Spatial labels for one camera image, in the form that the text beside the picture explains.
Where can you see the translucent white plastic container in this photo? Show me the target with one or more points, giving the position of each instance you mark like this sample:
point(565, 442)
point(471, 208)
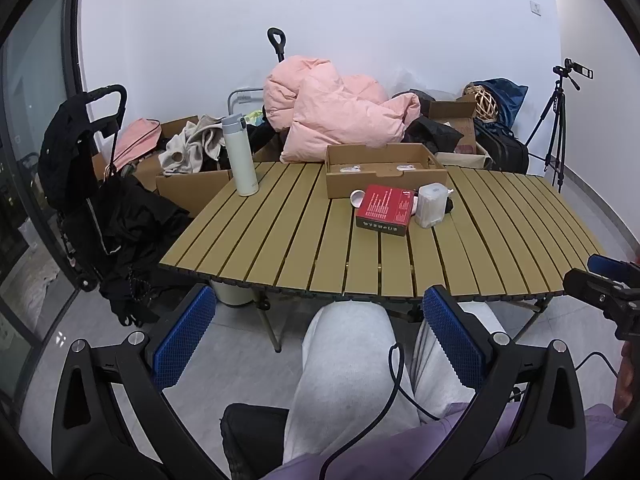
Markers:
point(430, 205)

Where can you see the white wall switch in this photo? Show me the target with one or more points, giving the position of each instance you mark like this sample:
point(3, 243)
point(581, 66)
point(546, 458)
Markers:
point(535, 8)

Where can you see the person's right leg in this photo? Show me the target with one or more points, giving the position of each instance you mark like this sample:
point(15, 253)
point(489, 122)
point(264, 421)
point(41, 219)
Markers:
point(435, 390)

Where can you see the glass sliding door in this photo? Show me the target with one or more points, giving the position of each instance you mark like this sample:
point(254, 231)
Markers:
point(30, 110)

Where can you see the white thermos bottle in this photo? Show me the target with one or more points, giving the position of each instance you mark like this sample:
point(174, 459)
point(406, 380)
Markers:
point(240, 160)

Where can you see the slatted wooden folding table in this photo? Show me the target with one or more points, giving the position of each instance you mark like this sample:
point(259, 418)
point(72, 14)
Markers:
point(300, 230)

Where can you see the grey metal frame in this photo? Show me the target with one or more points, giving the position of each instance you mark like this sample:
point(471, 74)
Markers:
point(242, 94)

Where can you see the black suitcase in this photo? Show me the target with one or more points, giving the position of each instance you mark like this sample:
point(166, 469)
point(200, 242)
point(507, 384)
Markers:
point(505, 150)

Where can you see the black fabric stool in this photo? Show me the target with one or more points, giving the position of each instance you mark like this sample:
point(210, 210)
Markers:
point(255, 435)

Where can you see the shallow cardboard box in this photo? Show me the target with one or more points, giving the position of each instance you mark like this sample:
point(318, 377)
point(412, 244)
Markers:
point(370, 187)

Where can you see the beige crumpled clothes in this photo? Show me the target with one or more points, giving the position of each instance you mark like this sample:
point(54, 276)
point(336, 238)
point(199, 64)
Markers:
point(185, 150)

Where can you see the pink down jacket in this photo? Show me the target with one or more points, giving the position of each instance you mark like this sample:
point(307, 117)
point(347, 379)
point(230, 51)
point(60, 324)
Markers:
point(325, 110)

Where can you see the small white round container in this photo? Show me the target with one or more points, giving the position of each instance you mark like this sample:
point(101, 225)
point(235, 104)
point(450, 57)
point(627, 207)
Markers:
point(357, 199)

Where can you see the small clear plastic item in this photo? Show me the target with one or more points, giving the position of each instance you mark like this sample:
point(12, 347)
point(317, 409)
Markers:
point(350, 169)
point(407, 166)

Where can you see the woven bamboo ball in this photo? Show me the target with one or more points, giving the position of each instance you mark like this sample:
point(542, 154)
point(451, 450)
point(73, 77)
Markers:
point(480, 102)

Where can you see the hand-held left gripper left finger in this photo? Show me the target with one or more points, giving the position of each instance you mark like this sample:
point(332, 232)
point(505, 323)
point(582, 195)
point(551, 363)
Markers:
point(182, 340)

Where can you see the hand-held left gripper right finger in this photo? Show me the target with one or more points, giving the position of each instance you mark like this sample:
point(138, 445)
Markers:
point(452, 340)

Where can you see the black camera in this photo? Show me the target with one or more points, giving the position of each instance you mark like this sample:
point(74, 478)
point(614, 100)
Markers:
point(575, 70)

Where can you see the white bin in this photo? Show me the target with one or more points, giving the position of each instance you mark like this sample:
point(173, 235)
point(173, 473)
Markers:
point(232, 294)

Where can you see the person's right forearm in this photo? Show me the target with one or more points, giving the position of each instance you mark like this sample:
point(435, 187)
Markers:
point(630, 380)

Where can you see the black cart frame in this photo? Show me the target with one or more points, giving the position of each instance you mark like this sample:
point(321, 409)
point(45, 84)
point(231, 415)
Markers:
point(117, 110)

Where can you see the open cardboard box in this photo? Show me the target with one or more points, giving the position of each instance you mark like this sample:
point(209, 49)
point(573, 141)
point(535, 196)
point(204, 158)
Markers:
point(460, 125)

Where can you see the large cardboard box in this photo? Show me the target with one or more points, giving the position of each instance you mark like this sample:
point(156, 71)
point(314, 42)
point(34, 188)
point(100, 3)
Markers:
point(190, 192)

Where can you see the black tripod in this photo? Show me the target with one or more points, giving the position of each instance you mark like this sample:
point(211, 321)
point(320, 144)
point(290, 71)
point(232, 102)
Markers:
point(556, 120)

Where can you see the black garment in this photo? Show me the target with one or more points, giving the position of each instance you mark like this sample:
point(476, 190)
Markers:
point(432, 132)

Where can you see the colourful patterned packet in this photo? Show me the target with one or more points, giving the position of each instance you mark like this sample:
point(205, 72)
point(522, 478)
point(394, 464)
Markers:
point(256, 117)

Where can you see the purple garment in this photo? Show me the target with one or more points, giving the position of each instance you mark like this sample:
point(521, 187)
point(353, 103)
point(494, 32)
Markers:
point(400, 455)

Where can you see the blue bag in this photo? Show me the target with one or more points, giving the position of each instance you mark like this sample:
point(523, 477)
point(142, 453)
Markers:
point(510, 97)

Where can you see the red box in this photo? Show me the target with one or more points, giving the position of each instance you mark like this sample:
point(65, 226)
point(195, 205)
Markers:
point(385, 205)

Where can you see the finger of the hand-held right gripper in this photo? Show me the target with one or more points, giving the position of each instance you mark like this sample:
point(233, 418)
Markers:
point(582, 285)
point(605, 264)

